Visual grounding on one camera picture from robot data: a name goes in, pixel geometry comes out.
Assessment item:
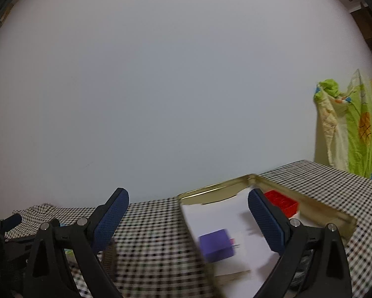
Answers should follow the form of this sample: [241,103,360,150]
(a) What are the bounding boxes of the red toy brick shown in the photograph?
[264,190,299,219]

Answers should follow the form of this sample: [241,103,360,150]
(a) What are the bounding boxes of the purple cube block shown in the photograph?
[199,229,234,263]

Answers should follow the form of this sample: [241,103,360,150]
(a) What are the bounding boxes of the gold tin box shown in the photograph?
[177,175,356,297]

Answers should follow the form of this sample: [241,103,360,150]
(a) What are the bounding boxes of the checkered tablecloth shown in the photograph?
[4,159,372,298]

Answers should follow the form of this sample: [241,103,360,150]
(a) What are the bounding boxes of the white paper liner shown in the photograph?
[181,188,280,297]

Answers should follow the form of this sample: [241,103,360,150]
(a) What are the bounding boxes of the green yellow hanging cloth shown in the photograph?
[313,70,372,180]

